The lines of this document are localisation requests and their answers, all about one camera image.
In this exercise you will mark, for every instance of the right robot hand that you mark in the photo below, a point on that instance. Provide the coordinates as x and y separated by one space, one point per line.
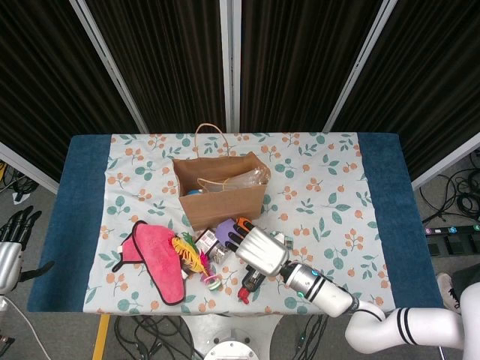
262 251

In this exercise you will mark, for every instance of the bundle of transparent straws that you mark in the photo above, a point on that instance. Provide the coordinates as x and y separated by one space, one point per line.
247 178

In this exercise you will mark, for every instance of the white bottle green print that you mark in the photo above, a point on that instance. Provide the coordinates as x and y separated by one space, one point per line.
277 235

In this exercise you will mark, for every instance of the blue velvet table cover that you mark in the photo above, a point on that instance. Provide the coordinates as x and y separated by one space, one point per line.
75 225

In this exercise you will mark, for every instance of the clear jar of paper clips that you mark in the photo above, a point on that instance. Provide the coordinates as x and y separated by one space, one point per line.
218 257

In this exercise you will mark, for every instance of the white shoe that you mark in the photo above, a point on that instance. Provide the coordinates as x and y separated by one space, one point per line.
444 283

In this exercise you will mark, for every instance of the floral print tablecloth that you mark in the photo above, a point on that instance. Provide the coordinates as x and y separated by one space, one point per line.
337 187

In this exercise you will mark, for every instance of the yellow floor tape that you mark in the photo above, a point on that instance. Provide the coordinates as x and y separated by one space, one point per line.
100 337

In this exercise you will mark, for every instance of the pink towel black trim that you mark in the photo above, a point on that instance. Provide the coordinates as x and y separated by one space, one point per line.
157 251

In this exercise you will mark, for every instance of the colourful feather shuttlecock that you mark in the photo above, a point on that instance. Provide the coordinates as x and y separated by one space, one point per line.
187 257

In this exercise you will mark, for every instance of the black foot pedal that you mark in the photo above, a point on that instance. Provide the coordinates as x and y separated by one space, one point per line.
473 243
435 249
455 245

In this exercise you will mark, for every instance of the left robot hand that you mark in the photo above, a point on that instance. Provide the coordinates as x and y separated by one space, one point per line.
9 262

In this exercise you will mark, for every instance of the black ink bottle red cap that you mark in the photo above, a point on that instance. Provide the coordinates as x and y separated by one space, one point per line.
252 283

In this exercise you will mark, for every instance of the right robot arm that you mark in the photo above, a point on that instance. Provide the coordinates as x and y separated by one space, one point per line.
330 294

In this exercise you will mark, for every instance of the purple white labelled box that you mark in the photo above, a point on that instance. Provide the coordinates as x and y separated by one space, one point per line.
204 240

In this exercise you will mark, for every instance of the orange crumpled snack wrapper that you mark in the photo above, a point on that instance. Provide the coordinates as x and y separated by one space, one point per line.
243 221

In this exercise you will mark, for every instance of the purple foam cube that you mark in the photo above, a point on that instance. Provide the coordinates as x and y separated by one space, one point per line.
223 230

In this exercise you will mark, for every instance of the brown paper bag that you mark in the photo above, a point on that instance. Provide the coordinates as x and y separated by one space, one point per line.
221 210

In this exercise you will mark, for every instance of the black partition panel white frame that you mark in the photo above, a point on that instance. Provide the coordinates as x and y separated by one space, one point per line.
300 56
161 56
37 75
431 75

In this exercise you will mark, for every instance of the blue rubber ball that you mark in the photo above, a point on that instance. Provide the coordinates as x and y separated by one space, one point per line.
194 192

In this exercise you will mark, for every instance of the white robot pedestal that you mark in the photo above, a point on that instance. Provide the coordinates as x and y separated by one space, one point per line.
195 330

